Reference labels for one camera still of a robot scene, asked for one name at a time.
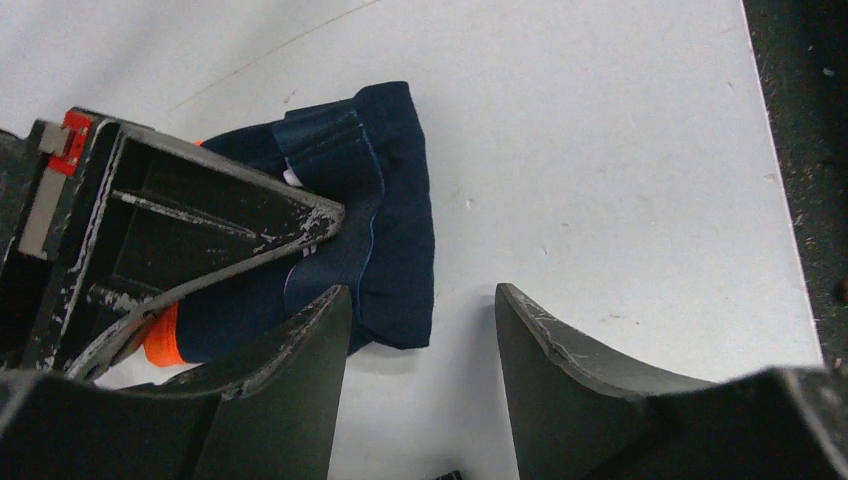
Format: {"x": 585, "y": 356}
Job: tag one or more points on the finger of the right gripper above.
{"x": 179, "y": 218}

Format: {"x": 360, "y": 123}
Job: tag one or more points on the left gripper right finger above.
{"x": 579, "y": 409}

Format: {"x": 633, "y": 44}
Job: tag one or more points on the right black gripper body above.
{"x": 50, "y": 181}

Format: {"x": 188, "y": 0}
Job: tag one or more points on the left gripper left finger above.
{"x": 267, "y": 411}

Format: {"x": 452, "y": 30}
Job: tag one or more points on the navy orange underwear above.
{"x": 367, "y": 153}

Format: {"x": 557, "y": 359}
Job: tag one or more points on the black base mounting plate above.
{"x": 800, "y": 49}

